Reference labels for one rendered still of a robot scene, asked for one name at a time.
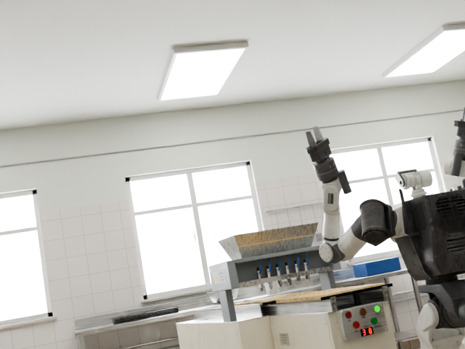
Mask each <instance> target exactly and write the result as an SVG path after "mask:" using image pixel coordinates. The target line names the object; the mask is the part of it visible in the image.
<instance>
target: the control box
mask: <svg viewBox="0 0 465 349"><path fill-rule="evenodd" d="M376 305H378V306H379V307H380V311H379V312H375V310H374V307H375V306H376ZM362 308H363V309H365V311H366V314H365V315H361V313H360V310H361V309H362ZM336 312H337V316H338V321H339V325H340V331H341V335H342V339H343V341H349V340H352V339H357V338H361V337H366V336H370V335H373V334H378V333H381V332H387V331H388V325H387V321H386V317H385V312H384V308H383V302H377V303H371V304H367V305H362V306H358V307H352V308H348V309H344V310H338V311H336ZM346 312H351V314H352V317H351V318H350V319H348V318H347V317H346V316H345V315H346ZM373 318H377V320H378V322H377V324H373V323H372V319H373ZM354 322H359V323H360V327H359V328H355V327H354ZM369 328H371V329H372V333H371V332H370V333H371V334H370V333H369ZM364 329H365V331H364V332H365V333H366V335H363V331H362V330H364Z"/></svg>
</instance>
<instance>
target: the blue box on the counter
mask: <svg viewBox="0 0 465 349"><path fill-rule="evenodd" d="M353 269H354V275H355V278H360V277H366V276H373V275H377V274H384V273H388V272H392V271H399V270H401V265H400V261H399V257H395V258H387V259H383V260H376V261H371V262H364V263H360V264H356V265H353Z"/></svg>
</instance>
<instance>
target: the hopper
mask: <svg viewBox="0 0 465 349"><path fill-rule="evenodd" d="M317 226H318V222H316V223H311V224H302V225H297V226H288V227H284V228H278V229H270V230H265V231H256V232H251V233H242V234H237V235H232V236H230V237H228V238H225V239H222V240H220V241H218V243H219V244H220V245H221V247H222V248H223V249H224V251H225V252H226V253H227V254H228V256H229V257H230V259H231V260H236V259H241V258H249V257H253V256H261V255H266V254H270V253H278V252H283V251H290V250H295V249H303V248H307V247H311V245H312V243H313V239H314V236H315V233H316V229H317Z"/></svg>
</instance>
